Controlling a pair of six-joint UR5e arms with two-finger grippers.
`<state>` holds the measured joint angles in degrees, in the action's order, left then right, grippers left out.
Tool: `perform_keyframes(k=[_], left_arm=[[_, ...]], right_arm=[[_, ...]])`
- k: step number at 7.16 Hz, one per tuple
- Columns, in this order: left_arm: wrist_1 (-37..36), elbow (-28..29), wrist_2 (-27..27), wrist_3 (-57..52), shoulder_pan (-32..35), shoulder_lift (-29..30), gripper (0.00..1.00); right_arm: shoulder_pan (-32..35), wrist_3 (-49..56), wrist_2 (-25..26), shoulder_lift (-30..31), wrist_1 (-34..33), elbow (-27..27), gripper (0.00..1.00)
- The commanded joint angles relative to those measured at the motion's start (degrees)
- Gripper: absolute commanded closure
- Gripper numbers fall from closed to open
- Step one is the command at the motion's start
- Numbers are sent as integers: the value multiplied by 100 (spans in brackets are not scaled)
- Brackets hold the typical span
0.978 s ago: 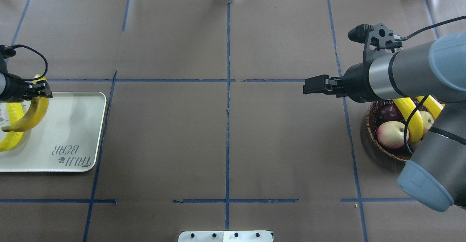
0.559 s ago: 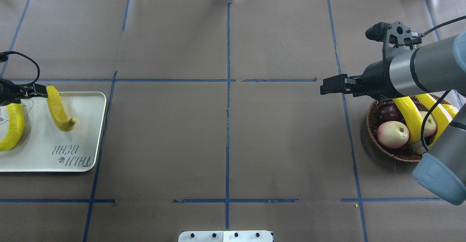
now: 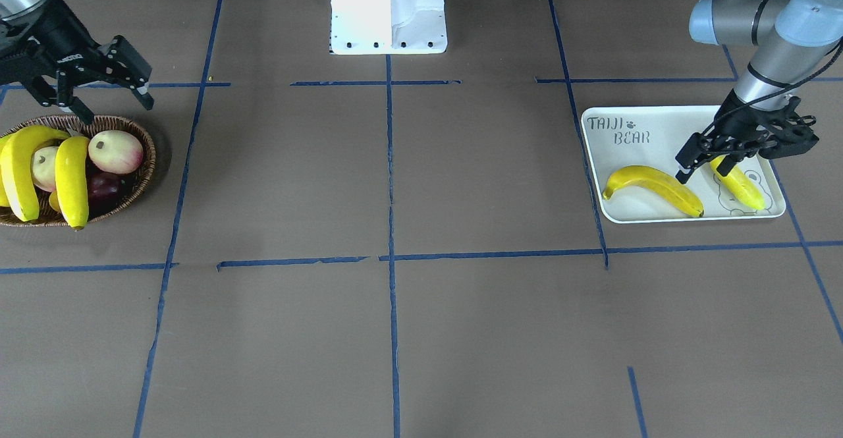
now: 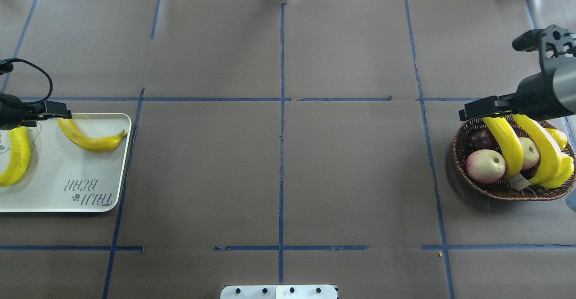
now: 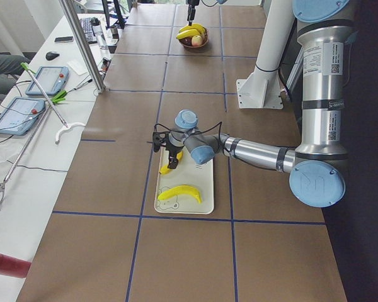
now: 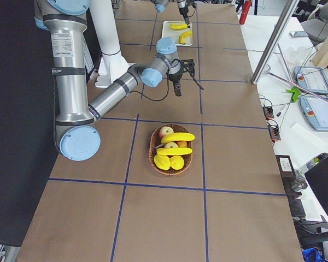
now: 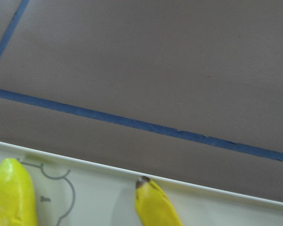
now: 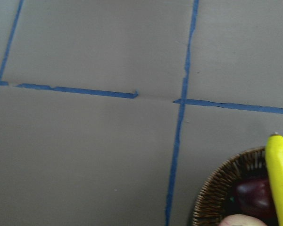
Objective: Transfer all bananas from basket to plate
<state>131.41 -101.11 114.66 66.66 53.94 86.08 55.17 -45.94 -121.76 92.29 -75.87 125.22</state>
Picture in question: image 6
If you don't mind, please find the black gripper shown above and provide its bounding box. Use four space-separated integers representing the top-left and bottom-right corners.
168 64 184 96
179 7 190 28

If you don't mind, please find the large yellow banana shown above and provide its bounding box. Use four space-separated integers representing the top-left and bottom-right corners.
179 31 192 45

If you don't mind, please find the yellow toy banana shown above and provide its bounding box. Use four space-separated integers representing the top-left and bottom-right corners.
169 23 188 30

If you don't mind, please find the brown wicker basket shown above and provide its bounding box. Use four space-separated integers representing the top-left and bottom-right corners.
148 124 193 176

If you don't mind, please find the white bear-print tray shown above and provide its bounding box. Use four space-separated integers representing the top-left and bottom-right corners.
161 21 193 46

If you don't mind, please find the peach-coloured toy apple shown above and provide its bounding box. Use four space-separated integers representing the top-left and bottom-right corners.
159 126 174 139

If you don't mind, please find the orange-red toy fruit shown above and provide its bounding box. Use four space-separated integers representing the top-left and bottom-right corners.
176 141 188 148

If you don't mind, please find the pale green toy apple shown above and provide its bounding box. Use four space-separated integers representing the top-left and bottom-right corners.
164 142 179 149

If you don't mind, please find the red fire extinguisher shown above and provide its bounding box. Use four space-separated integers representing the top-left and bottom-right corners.
239 0 253 25

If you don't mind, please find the yellow toy lemon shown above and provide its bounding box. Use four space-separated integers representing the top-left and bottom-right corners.
169 156 184 170

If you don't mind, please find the yellow toy pepper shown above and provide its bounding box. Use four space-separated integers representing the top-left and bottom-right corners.
154 154 171 170

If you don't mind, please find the upper blue teach pendant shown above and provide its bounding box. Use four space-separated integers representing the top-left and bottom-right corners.
294 65 328 95

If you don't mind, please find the blue teach pendant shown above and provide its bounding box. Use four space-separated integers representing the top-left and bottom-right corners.
299 96 328 132
294 65 328 95

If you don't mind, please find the lower blue teach pendant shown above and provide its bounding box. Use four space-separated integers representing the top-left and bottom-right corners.
299 96 328 132

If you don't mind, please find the long metal grabber tool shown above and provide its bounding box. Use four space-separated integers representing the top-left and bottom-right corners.
265 69 328 106

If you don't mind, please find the white camera post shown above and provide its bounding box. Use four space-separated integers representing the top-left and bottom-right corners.
89 0 130 88

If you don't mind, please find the aluminium frame post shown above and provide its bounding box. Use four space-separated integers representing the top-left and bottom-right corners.
251 0 299 85

